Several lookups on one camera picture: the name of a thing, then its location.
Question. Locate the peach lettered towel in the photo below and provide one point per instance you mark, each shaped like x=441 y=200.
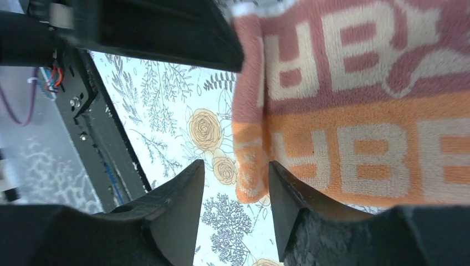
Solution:
x=366 y=101

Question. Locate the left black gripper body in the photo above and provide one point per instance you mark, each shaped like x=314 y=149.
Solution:
x=29 y=38

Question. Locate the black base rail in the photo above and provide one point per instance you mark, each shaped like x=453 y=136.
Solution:
x=97 y=132

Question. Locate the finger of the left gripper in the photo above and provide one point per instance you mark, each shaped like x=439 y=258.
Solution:
x=184 y=32

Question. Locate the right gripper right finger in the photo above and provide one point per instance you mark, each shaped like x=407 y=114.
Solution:
x=314 y=229

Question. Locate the floral table mat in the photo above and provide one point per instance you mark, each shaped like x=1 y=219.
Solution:
x=174 y=114

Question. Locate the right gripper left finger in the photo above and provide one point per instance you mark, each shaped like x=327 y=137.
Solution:
x=159 y=228

